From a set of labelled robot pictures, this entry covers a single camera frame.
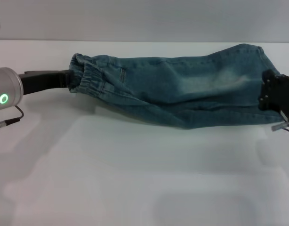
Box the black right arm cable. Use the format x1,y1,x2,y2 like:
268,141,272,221
271,110,289,137

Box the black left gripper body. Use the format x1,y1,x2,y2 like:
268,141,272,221
18,69,68,96

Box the blue denim shorts with print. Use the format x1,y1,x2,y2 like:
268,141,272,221
68,43,289,129

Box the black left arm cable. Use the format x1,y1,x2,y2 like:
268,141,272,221
0,104,24,126

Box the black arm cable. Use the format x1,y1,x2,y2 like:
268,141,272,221
271,110,289,137
0,104,24,126

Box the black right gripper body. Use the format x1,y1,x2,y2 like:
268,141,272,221
273,74,289,118

